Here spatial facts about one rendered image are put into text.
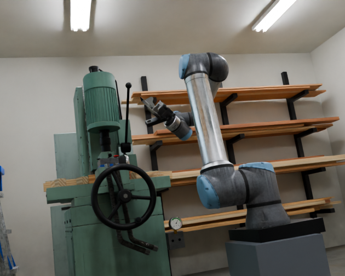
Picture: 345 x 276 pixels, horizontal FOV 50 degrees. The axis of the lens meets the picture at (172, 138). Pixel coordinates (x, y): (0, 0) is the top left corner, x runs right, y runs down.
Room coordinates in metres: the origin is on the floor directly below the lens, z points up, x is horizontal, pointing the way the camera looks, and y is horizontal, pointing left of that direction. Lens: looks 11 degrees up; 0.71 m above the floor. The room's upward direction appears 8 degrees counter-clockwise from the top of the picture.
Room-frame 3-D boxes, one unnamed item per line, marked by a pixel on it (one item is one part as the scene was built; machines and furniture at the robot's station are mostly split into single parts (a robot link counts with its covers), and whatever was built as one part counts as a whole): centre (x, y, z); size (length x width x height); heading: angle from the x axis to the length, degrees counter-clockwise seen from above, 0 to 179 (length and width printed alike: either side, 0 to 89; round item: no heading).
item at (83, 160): (2.22, 0.47, 1.16); 0.22 x 0.22 x 0.72; 20
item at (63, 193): (1.84, 0.34, 0.87); 0.61 x 0.30 x 0.06; 110
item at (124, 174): (1.76, 0.31, 0.91); 0.15 x 0.14 x 0.09; 110
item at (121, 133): (2.20, 0.29, 1.22); 0.09 x 0.08 x 0.15; 20
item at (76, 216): (2.06, 0.40, 0.76); 0.57 x 0.45 x 0.09; 20
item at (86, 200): (1.89, 0.34, 0.82); 0.40 x 0.21 x 0.04; 110
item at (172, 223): (1.84, 0.05, 0.65); 0.06 x 0.04 x 0.08; 110
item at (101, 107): (1.95, 0.36, 1.35); 0.18 x 0.18 x 0.31
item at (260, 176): (1.64, -0.34, 0.79); 0.17 x 0.15 x 0.18; 101
